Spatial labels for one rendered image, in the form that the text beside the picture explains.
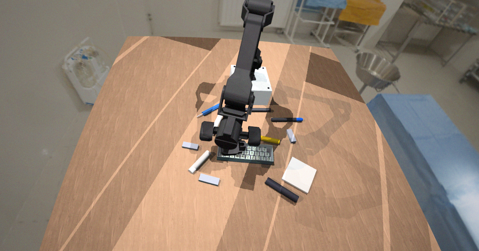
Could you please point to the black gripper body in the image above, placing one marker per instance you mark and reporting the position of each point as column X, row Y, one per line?
column 253, row 135

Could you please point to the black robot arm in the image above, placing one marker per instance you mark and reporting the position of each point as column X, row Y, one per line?
column 237, row 93

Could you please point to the white cylinder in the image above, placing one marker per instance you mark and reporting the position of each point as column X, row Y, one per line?
column 194, row 167
column 217, row 121

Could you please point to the grey keyboard with white letter keys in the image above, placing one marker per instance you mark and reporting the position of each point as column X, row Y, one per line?
column 263, row 154

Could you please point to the yellow stylus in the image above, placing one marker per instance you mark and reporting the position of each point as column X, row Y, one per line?
column 268, row 139

